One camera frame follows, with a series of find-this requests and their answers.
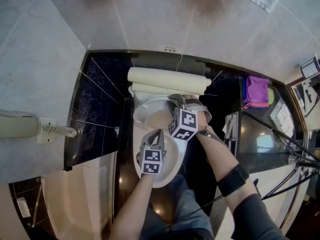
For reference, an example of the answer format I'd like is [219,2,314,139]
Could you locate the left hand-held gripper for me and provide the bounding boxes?
[136,128,168,176]

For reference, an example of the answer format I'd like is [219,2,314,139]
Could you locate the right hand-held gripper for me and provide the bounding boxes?
[166,93,213,142]

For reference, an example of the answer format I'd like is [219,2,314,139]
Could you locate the person's left forearm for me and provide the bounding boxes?
[109,173,155,240]

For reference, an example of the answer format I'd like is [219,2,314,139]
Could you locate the person's right forearm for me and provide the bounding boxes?
[195,120,261,216]

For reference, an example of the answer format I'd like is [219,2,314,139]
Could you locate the white toilet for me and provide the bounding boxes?
[128,88,201,189]

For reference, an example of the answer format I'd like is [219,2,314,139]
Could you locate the person's right hand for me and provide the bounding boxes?
[181,95,201,105]

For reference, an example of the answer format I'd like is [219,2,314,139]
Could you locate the blue cloth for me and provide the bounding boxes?
[241,78,249,103]

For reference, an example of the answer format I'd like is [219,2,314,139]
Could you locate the person's blue jeans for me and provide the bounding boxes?
[141,173,214,240]

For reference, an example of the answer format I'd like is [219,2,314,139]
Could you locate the orange cloth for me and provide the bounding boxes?
[243,100,271,110]

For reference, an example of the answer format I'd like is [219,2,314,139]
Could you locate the purple cloth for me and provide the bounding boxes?
[245,75,271,104]

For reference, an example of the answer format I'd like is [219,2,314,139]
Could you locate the black armband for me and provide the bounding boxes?
[215,164,251,198]

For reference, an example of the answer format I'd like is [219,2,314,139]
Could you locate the white bathtub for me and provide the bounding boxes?
[40,150,119,240]

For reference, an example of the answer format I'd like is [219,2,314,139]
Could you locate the black tripod light stand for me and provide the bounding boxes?
[243,110,320,202]

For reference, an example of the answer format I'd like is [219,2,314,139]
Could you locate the folded white towel on counter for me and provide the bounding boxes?
[269,98,295,135]

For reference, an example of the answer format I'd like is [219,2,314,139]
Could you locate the chrome bathtub grab bar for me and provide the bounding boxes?
[26,180,44,229]

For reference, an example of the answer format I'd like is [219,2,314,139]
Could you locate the white soap dish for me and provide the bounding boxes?
[16,196,32,218]

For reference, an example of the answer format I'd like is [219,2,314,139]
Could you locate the right hand-held gripper cable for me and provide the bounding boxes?
[197,125,229,148]

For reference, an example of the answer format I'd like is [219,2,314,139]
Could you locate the coiled telephone cord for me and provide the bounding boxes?
[37,124,79,138]

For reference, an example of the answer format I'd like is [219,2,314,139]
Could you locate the white telephone wall plate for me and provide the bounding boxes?
[37,117,57,145]

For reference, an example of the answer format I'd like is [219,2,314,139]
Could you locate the framed wall mirror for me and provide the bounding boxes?
[286,73,320,133]

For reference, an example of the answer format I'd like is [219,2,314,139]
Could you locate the beige wall telephone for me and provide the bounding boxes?
[0,109,40,139]

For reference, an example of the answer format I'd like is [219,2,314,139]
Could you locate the white wall soap dispenser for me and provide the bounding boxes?
[299,53,320,78]

